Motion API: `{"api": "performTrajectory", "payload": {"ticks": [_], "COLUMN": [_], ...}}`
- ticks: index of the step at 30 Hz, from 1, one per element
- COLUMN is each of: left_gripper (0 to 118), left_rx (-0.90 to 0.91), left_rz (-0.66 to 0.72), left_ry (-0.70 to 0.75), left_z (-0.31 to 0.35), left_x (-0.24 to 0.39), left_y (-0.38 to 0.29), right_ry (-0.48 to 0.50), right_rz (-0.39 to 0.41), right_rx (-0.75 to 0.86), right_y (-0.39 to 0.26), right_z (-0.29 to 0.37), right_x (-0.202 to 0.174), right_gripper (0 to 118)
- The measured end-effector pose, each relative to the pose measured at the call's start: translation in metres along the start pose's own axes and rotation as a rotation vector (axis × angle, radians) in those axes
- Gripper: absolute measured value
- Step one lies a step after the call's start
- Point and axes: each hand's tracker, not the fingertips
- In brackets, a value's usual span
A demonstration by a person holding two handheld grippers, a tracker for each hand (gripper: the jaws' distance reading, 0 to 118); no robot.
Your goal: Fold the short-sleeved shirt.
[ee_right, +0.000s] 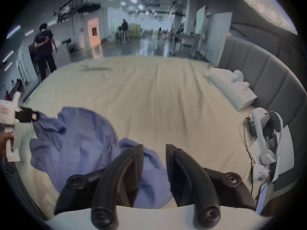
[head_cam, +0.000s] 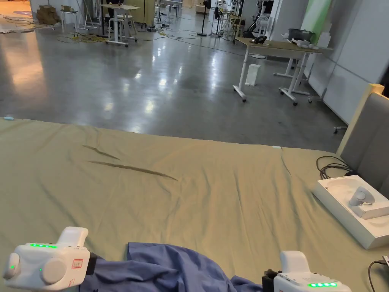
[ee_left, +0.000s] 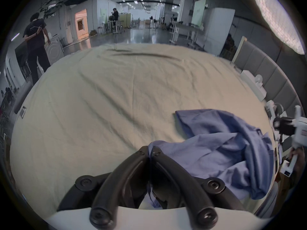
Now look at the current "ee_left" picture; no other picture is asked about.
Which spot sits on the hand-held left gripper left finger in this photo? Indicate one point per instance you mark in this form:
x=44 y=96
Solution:
x=124 y=176

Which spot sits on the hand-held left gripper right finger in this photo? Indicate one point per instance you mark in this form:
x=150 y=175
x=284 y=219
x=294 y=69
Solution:
x=177 y=176

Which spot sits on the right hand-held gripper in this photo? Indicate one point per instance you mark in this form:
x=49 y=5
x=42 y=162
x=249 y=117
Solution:
x=299 y=130

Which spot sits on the blue shirt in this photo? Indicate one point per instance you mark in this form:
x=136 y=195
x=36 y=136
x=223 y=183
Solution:
x=223 y=147

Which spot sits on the person's right hand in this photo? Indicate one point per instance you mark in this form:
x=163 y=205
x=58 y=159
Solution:
x=298 y=159

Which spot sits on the white plastic device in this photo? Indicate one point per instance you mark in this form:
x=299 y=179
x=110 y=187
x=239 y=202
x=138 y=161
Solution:
x=253 y=81

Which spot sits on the grey padded headboard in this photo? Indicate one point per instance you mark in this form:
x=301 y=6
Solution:
x=268 y=68

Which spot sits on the white tall cabinet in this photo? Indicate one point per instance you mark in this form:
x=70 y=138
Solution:
x=219 y=30

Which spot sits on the washing machine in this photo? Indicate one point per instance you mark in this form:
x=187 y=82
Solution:
x=54 y=50

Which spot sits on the white table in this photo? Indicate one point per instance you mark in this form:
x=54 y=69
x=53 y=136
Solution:
x=184 y=29

